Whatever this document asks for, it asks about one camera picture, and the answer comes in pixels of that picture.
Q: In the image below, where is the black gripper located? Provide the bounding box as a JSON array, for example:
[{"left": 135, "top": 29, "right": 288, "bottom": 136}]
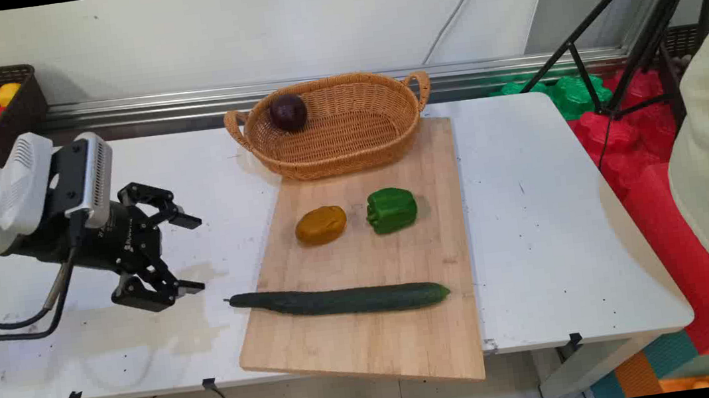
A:
[{"left": 0, "top": 175, "right": 212, "bottom": 329}]

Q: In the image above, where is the long dark green cucumber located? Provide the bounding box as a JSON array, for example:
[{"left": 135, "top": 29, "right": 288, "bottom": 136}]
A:
[{"left": 224, "top": 270, "right": 453, "bottom": 331}]

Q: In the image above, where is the yellow-brown potato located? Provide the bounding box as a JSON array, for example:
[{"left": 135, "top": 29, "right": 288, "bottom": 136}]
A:
[{"left": 292, "top": 203, "right": 351, "bottom": 248}]

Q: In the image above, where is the dark purple round vegetable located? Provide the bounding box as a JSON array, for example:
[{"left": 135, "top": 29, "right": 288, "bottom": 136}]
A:
[{"left": 267, "top": 92, "right": 310, "bottom": 135}]

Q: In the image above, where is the bamboo cutting board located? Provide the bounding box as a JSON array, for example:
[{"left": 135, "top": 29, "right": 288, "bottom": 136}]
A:
[{"left": 214, "top": 113, "right": 487, "bottom": 398}]

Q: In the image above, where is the yellow toy pepper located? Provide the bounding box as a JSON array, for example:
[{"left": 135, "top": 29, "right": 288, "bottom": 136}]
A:
[{"left": 0, "top": 82, "right": 24, "bottom": 109}]

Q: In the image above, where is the green bell pepper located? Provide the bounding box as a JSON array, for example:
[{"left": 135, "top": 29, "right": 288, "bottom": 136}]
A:
[{"left": 363, "top": 184, "right": 421, "bottom": 237}]

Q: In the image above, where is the white table leg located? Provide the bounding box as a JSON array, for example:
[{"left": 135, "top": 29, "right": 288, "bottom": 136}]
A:
[{"left": 530, "top": 329, "right": 674, "bottom": 398}]

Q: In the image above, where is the teal and orange foam mat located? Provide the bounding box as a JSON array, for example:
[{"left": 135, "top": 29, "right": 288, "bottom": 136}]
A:
[{"left": 584, "top": 326, "right": 709, "bottom": 398}]

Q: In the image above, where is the red foam mat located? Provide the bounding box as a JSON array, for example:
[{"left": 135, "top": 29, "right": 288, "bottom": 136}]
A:
[{"left": 562, "top": 60, "right": 709, "bottom": 369}]

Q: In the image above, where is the black tripod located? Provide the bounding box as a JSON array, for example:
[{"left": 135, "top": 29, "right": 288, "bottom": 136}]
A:
[{"left": 509, "top": 0, "right": 709, "bottom": 181}]

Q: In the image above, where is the dark wicker bin behind tripod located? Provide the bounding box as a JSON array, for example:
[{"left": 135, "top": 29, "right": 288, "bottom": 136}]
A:
[{"left": 661, "top": 21, "right": 709, "bottom": 62}]

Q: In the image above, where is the silver black wrist camera box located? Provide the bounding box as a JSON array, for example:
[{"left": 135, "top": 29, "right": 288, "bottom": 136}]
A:
[{"left": 42, "top": 129, "right": 123, "bottom": 235}]

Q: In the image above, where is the metal wall rail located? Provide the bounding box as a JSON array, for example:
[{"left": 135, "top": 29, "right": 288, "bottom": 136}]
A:
[{"left": 27, "top": 39, "right": 631, "bottom": 140}]

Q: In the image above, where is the tan wicker basket with handles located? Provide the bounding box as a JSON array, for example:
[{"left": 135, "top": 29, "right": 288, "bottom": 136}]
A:
[{"left": 220, "top": 63, "right": 441, "bottom": 190}]

